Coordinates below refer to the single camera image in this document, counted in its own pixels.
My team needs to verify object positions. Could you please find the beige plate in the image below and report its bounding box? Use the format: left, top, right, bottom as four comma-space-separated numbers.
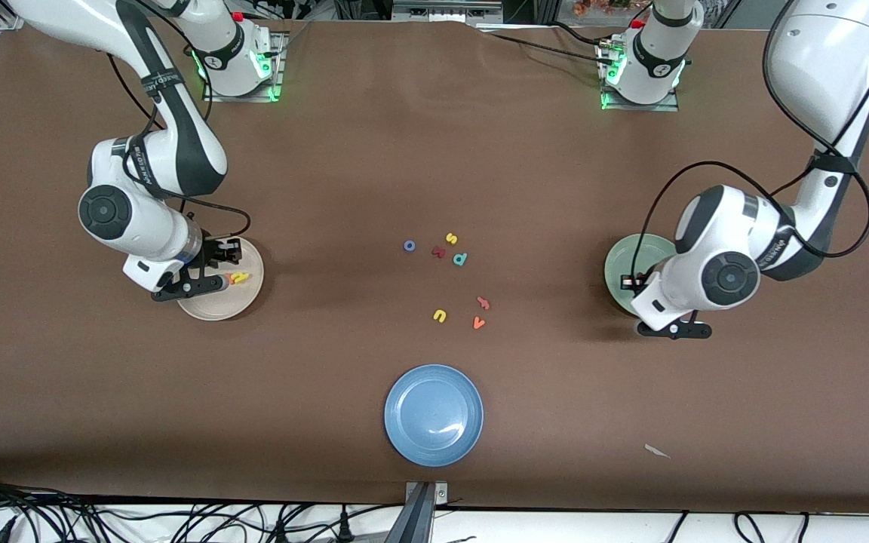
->
177, 235, 265, 322

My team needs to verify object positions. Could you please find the green plate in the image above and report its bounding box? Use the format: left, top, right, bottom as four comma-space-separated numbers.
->
604, 234, 680, 318

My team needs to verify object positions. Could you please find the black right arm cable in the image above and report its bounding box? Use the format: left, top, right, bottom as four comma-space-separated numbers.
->
103, 53, 252, 242

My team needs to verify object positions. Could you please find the grey equipment box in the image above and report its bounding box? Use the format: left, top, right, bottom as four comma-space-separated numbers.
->
392, 0, 503, 23

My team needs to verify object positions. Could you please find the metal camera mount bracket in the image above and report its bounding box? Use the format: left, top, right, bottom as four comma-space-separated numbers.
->
385, 481, 449, 543

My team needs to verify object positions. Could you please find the brown paper table cover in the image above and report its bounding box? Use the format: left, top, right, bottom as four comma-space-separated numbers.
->
0, 15, 869, 515

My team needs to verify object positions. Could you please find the blue plate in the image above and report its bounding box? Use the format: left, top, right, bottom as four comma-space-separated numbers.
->
384, 364, 484, 468

